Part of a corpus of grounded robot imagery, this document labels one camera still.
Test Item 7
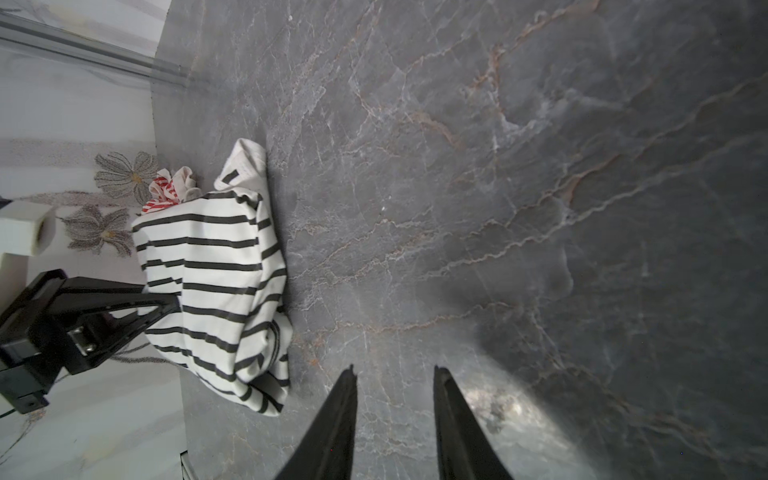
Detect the red white striped tank top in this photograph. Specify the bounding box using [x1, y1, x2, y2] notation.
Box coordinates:
[141, 166, 202, 215]

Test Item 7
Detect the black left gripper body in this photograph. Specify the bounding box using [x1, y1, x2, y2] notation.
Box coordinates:
[1, 281, 62, 414]

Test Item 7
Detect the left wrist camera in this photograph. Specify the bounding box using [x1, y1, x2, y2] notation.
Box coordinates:
[0, 198, 56, 311]

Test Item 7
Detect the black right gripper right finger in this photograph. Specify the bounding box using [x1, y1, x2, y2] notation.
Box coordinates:
[433, 366, 513, 480]

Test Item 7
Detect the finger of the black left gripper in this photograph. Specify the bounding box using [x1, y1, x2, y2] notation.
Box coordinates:
[59, 302, 180, 375]
[35, 270, 180, 312]

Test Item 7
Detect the black white striped tank top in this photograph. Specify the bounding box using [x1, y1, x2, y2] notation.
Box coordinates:
[132, 139, 293, 416]

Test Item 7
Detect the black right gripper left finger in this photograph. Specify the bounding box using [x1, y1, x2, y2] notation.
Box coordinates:
[276, 365, 358, 480]

